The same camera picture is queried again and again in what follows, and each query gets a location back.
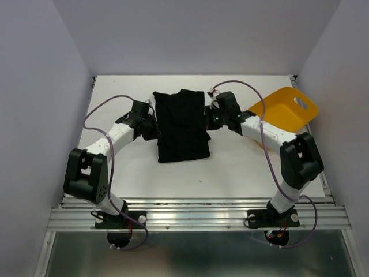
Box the black t shirt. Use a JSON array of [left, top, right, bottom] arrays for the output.
[[153, 89, 211, 163]]

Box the yellow plastic basket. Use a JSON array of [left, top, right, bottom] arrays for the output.
[[263, 87, 318, 133]]

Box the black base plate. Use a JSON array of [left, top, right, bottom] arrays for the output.
[[93, 210, 147, 230], [243, 208, 300, 229]]

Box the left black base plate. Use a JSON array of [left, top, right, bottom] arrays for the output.
[[93, 210, 147, 230]]

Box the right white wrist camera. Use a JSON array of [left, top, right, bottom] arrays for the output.
[[210, 97, 219, 109]]

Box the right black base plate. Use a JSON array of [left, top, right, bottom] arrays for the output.
[[243, 208, 300, 229]]

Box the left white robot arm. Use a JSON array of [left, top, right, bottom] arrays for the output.
[[63, 100, 161, 228]]

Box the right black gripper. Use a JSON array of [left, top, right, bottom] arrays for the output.
[[198, 105, 228, 131]]

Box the aluminium mounting rail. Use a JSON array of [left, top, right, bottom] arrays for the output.
[[47, 195, 352, 233]]

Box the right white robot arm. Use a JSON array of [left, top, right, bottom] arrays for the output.
[[205, 89, 324, 229]]

